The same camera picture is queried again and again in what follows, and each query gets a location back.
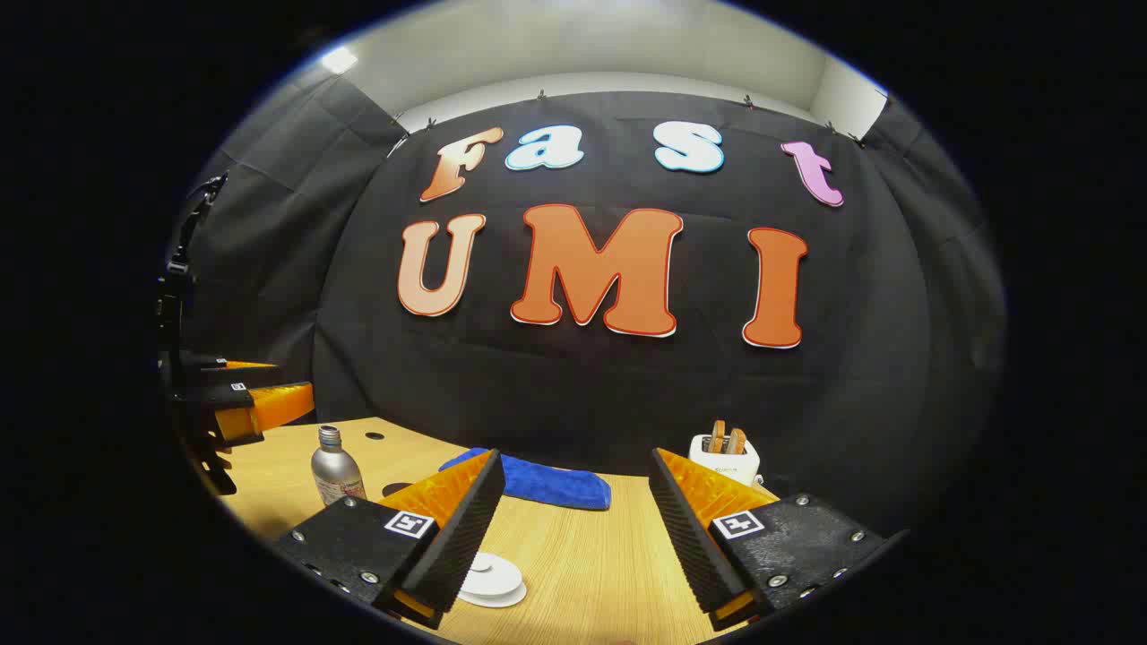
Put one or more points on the white saucer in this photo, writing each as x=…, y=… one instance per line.
x=502, y=603

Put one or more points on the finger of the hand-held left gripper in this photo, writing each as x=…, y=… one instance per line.
x=215, y=369
x=269, y=408

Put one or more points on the white teacup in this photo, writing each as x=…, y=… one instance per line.
x=502, y=587

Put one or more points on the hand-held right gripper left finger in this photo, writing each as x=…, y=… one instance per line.
x=461, y=537

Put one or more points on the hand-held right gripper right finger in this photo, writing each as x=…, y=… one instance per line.
x=694, y=546

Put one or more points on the ceiling light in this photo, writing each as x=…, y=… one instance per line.
x=339, y=60

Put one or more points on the black round coaster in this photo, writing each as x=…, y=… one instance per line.
x=394, y=489

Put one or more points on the black backdrop cloth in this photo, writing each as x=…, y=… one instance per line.
x=627, y=385

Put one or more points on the toast slice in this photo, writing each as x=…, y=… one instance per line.
x=736, y=440
x=718, y=434

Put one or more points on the blue towel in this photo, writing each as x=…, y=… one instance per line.
x=556, y=484

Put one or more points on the white toaster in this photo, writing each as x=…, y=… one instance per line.
x=728, y=464

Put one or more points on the silver water bottle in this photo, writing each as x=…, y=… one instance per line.
x=336, y=470

